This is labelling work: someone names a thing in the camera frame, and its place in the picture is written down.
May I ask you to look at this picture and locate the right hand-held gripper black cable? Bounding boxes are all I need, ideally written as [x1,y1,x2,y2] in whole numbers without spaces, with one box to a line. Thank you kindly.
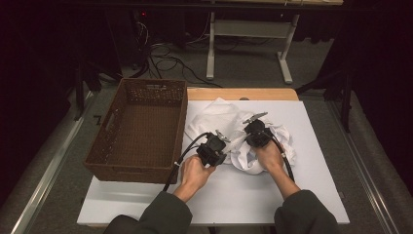
[271,136,296,183]

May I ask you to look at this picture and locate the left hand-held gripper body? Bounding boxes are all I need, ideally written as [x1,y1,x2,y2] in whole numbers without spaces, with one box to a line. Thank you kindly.
[196,129,232,168]

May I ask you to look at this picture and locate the black metal stand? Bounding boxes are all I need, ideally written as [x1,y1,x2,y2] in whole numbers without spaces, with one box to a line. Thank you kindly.
[72,58,121,122]
[295,69,355,134]

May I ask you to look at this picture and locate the dark box with red light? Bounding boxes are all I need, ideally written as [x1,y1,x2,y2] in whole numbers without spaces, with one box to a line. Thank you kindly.
[130,8,155,50]

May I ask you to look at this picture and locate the person's right hand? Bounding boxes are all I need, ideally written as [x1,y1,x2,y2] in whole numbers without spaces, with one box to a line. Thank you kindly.
[252,141,285,174]

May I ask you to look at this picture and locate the black floor cables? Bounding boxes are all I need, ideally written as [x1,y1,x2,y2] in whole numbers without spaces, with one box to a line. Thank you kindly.
[130,42,223,89]

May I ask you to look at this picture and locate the white shirt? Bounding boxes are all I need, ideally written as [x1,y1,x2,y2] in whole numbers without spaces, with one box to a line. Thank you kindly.
[231,142,265,175]

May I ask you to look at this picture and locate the left hand-held gripper black cable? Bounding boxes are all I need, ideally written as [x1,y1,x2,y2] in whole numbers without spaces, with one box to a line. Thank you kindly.
[162,131,212,193]

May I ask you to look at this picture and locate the hand-held gripper black cable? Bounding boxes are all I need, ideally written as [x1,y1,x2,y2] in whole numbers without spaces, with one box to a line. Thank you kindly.
[162,131,212,193]
[271,136,296,183]

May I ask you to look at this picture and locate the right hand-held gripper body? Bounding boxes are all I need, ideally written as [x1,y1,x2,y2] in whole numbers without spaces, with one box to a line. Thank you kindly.
[242,111,277,148]

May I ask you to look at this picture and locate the white board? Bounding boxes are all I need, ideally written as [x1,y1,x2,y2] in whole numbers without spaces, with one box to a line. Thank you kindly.
[76,99,351,227]

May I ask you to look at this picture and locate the white mesh laundry bag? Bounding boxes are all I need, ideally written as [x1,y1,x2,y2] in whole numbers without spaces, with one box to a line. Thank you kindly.
[184,97,297,175]

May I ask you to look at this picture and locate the metal floor rail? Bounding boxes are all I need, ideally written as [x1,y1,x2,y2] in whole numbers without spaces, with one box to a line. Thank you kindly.
[325,100,402,234]
[9,91,98,234]

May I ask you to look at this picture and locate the person's left hand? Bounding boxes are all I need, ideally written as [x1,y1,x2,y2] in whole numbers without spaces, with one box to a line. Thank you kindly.
[172,154,217,203]

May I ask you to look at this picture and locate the brown woven basket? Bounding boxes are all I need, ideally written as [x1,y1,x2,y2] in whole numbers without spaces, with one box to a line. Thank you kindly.
[83,77,189,184]

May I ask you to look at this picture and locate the white metal desk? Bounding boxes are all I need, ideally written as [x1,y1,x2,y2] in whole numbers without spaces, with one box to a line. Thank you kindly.
[201,0,344,85]

